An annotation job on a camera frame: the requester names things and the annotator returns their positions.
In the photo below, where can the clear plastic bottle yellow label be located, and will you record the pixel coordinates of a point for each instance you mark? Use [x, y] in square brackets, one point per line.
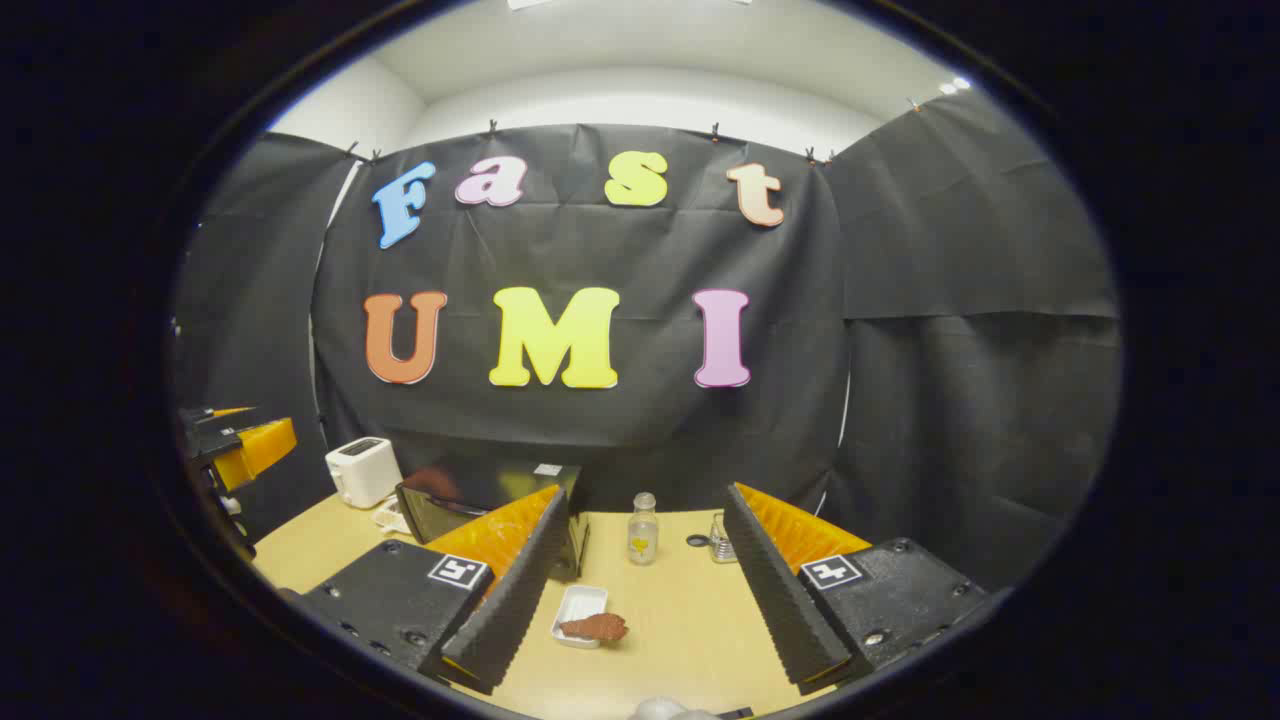
[643, 535]

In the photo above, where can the brown meat piece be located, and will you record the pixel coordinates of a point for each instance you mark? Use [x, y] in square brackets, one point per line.
[595, 628]

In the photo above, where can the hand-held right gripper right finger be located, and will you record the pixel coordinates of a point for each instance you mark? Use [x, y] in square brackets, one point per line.
[780, 600]

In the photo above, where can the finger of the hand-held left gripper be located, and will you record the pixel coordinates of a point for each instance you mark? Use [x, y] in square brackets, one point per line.
[215, 415]
[255, 448]

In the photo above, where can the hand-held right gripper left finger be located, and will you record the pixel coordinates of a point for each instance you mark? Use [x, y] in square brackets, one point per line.
[510, 610]

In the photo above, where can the white rectangular dish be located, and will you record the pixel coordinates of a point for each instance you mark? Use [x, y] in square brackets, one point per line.
[580, 602]

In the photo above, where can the black electric oven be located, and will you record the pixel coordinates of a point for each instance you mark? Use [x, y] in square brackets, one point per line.
[480, 490]

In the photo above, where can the white toaster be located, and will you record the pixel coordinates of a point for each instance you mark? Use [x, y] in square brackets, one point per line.
[362, 472]

